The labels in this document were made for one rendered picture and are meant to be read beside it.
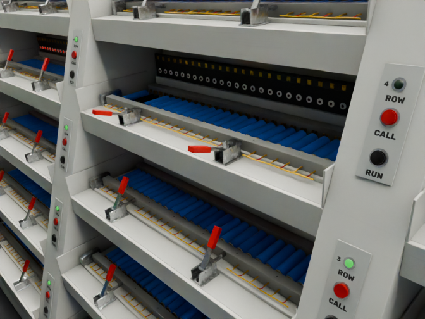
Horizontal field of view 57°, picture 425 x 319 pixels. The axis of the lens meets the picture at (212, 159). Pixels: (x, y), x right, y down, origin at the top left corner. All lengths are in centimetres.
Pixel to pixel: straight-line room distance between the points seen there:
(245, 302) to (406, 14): 43
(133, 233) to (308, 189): 39
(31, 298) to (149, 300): 52
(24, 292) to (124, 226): 60
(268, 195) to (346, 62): 19
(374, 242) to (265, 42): 28
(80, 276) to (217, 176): 53
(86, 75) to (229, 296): 56
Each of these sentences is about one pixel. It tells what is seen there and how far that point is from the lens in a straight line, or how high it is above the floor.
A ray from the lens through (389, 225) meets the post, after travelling 45.
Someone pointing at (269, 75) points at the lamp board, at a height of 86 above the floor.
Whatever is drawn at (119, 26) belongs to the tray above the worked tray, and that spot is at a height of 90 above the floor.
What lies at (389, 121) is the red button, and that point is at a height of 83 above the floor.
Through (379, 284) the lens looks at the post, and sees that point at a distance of 47.
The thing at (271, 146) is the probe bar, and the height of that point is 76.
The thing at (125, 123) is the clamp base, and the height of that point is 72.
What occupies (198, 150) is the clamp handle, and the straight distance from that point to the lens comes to 53.
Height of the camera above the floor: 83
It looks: 12 degrees down
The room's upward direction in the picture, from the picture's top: 11 degrees clockwise
